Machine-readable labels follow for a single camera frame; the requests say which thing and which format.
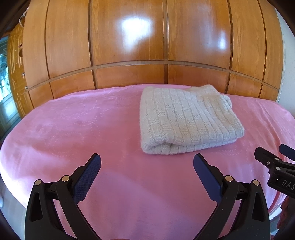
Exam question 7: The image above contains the cream knitted sweater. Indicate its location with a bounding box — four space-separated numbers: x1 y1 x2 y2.
140 85 245 155

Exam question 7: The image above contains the pink bedspread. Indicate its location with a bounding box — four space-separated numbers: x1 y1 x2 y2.
1 85 294 239

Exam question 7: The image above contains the window with glass panes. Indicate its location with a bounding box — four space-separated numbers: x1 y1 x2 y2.
0 36 20 141

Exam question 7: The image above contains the glossy wooden wardrobe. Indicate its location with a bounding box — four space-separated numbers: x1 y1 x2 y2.
8 1 284 117

